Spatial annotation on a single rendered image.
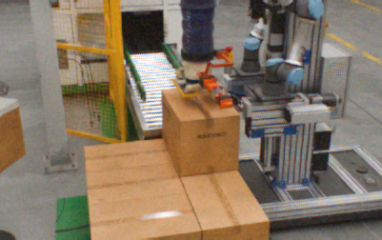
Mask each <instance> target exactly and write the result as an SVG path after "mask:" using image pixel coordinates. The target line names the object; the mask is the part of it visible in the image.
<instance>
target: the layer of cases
mask: <svg viewBox="0 0 382 240"><path fill-rule="evenodd" d="M84 150H85V166H86V174H87V189H88V197H89V213H90V235H91V240H269V237H270V236H269V227H270V220H269V218H268V217H267V215H266V213H265V212H264V211H263V210H262V209H261V206H259V203H258V202H257V201H256V198H254V196H253V194H252V193H251V191H250V189H249V187H247V184H246V183H245V181H244V180H243V179H242V176H241V175H240V173H239V172H238V171H237V170H224V171H219V172H209V173H204V174H194V175H189V176H184V177H181V175H180V172H179V171H178V170H177V167H176V166H175V163H174V162H173V160H172V157H171V154H170V152H169V150H168V148H167V147H166V144H165V143H164V140H163V138H161V139H154V140H141V141H135V142H129V143H115V144H108V145H95V146H89V147H84Z"/></svg>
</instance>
